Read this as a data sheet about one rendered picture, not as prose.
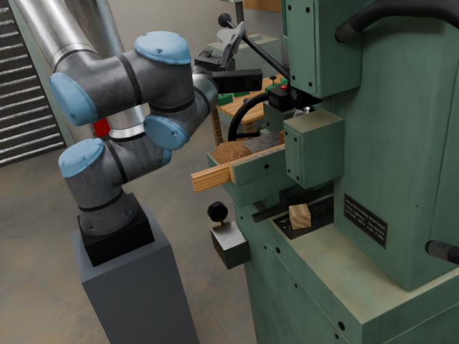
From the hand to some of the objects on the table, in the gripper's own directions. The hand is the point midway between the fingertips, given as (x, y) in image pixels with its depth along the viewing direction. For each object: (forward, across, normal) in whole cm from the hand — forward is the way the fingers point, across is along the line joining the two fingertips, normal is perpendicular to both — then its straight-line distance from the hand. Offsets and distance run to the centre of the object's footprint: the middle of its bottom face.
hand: (246, 50), depth 95 cm
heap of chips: (-17, +21, +4) cm, 27 cm away
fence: (-6, +18, +29) cm, 35 cm away
